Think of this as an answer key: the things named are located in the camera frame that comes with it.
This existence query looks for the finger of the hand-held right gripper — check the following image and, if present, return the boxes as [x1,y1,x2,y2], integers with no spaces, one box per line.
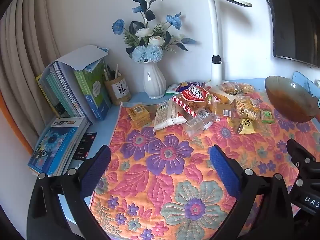
[286,138,317,175]

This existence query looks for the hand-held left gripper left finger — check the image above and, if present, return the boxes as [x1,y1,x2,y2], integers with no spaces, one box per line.
[26,144,112,240]

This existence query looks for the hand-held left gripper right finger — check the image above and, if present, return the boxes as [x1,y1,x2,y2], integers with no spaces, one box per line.
[209,144,294,240]

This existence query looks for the green cracker packet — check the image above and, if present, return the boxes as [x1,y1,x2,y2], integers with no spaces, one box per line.
[260,109,275,124]

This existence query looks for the small yellow snack packet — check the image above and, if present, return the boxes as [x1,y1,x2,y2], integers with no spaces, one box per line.
[237,119,256,134]

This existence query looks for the brown glass bowl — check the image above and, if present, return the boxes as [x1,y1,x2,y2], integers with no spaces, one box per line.
[265,76,319,123]

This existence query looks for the orange square snack packet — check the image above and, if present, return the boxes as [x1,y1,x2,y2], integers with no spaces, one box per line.
[212,102,233,117]

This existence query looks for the clear round cracker packet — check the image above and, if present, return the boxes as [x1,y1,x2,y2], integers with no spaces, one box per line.
[235,96,261,120]

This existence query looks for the black card packet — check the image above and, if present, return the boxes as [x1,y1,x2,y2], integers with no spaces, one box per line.
[72,132,98,161]

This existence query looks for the stack of blue workbooks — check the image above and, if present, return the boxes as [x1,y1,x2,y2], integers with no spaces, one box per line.
[27,117,92,177]

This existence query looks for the clear pastry packet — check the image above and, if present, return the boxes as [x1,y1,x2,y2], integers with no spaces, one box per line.
[184,116,209,138]
[196,109,217,124]

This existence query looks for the floral patterned cloth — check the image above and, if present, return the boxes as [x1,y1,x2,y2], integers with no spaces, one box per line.
[89,90,320,240]

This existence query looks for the yellow boxed snack packet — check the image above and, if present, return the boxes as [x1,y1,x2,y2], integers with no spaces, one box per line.
[128,104,148,117]
[131,112,152,128]

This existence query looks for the orange bread packet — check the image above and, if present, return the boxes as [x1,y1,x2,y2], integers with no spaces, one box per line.
[209,89,236,105]

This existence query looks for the red striped bread bag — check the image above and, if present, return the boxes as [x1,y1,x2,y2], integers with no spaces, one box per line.
[172,85,221,117]

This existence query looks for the long white snack packet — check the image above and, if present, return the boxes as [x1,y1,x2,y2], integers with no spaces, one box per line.
[153,100,187,132]

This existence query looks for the row of upright books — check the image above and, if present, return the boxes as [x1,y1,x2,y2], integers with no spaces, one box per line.
[35,55,112,125]

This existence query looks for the wooden pen holder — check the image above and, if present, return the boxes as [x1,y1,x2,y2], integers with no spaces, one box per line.
[104,73,131,106]

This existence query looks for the clear biscuit packet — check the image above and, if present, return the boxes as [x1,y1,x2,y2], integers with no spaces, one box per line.
[221,81,241,95]
[237,83,255,95]

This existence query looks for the orange cloth strip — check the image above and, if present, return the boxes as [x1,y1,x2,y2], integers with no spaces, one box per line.
[0,90,34,156]

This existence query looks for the dark purple snack packet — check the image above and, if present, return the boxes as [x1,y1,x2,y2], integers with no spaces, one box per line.
[179,81,205,91]

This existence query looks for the green white flat packet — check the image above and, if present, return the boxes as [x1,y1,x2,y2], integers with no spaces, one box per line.
[165,84,181,95]

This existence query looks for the white ribbed vase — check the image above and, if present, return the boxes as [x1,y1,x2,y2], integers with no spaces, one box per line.
[143,62,167,99]

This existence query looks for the white paper sheet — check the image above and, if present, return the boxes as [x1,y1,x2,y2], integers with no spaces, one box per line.
[53,45,110,71]

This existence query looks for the blue white artificial flowers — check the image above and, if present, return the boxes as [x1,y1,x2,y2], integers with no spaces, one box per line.
[112,0,197,64]

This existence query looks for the white desk lamp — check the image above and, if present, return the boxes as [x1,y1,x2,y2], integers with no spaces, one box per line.
[201,0,253,87]

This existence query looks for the beige curtain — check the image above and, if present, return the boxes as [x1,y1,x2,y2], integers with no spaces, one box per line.
[0,0,63,137]

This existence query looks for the black wall television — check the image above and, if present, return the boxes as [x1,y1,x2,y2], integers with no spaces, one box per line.
[262,0,320,68]

